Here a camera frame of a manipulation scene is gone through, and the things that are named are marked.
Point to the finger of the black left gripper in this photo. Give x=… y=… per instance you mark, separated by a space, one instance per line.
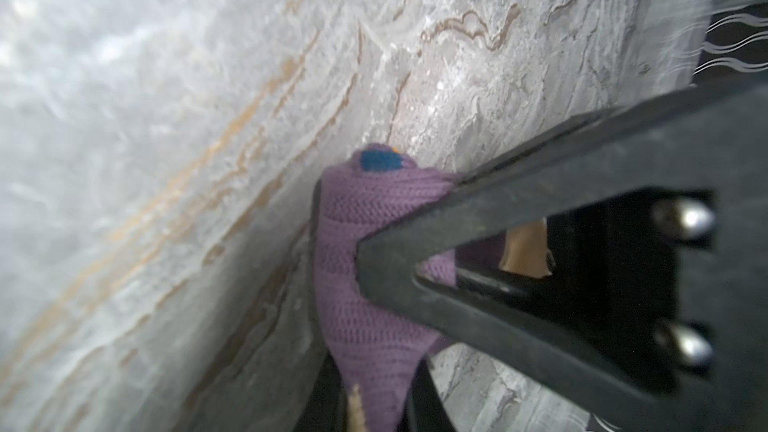
x=648 y=251

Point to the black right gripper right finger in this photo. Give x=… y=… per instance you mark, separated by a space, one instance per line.
x=424 y=410

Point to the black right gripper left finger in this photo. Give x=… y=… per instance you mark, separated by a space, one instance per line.
x=326 y=409

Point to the purple striped sock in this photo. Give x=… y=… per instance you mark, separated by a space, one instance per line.
x=384 y=275

